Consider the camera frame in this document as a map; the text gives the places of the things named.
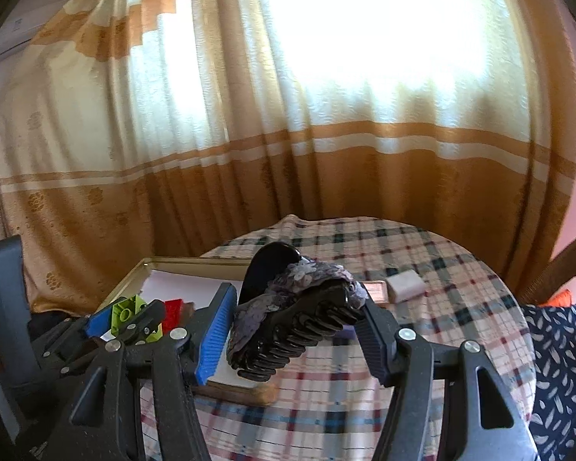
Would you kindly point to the gold metal tin tray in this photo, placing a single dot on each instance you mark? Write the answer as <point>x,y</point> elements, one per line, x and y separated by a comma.
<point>182,263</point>

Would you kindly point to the purple block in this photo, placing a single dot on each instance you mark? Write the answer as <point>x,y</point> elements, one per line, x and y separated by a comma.
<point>349,332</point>

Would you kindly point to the navy feather-print cushion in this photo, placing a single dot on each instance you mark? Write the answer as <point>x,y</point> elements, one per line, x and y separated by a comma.
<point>561,374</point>

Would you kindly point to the white air conditioner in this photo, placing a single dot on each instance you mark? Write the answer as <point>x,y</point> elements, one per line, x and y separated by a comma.
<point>19,33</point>

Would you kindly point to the copper embossed tin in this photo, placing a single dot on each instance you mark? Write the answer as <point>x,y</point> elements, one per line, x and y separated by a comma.
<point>377,292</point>

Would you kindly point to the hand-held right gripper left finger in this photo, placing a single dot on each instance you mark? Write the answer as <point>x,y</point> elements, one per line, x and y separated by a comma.
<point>216,341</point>

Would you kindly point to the white paper liner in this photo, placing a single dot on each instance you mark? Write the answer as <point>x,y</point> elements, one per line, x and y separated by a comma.
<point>187,285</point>

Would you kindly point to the red building block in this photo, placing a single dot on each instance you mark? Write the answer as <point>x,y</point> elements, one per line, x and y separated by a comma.
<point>175,311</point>

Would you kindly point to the wooden chair back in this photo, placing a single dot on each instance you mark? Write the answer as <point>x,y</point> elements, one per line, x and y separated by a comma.
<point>557,269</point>

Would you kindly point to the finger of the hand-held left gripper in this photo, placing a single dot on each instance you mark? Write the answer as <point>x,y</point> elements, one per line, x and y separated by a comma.
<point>101,324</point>
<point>151,317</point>

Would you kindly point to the black sequin hair clip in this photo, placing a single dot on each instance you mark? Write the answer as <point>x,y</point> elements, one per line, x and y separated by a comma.
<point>307,326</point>

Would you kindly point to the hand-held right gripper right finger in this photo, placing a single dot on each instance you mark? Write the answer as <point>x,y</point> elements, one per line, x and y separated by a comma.
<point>374,345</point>

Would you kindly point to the green printed building block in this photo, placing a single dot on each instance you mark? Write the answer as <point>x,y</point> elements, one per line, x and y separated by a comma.
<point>127,317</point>

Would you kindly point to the cream and orange curtain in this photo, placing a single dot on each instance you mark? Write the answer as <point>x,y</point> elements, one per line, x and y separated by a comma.
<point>317,177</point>

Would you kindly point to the white rectangular block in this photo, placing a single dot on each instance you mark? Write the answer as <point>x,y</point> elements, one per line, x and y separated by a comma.
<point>405,285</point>

